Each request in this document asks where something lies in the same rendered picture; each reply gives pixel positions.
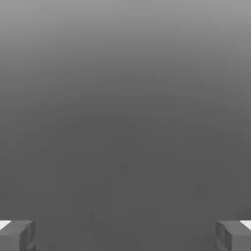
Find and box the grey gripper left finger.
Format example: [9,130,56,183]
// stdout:
[0,219,37,251]

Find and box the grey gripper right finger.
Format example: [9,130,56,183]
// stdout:
[215,220,251,251]

